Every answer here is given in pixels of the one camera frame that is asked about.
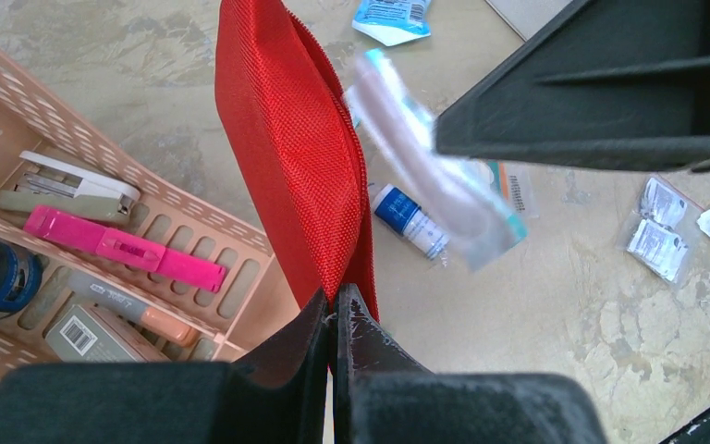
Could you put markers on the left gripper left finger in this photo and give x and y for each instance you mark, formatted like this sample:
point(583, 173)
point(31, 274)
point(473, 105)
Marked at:
point(273, 394)

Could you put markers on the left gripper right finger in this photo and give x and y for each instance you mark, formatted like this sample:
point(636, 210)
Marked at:
point(383, 395)

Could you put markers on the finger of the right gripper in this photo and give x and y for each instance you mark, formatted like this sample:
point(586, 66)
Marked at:
point(611, 85)

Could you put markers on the red first aid pouch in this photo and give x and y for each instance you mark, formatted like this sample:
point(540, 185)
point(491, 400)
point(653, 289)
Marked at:
point(282, 107)

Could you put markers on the orange cap marker pen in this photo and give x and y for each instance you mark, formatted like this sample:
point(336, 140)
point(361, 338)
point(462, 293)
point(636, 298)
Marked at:
point(134, 310)

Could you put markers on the grey open storage case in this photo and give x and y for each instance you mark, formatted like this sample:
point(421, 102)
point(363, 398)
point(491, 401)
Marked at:
point(526, 17)

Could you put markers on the alcohol pad sachet pair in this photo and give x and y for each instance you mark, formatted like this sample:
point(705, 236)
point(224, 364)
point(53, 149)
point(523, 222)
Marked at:
point(661, 232)

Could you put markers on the beige gauze wrap packet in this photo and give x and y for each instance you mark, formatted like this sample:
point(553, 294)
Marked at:
point(513, 182)

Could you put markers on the blue white bandage roll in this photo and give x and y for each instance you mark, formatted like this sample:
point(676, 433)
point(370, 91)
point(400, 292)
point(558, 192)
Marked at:
point(405, 217)

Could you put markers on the pink desk tray organizer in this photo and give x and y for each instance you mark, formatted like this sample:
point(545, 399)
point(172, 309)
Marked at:
point(100, 259)

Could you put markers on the barcode labelled small box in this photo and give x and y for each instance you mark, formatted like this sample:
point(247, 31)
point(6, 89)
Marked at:
point(91, 334)

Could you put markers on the grey stapler in tray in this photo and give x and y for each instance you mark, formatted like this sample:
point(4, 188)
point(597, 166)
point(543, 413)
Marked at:
point(72, 189)

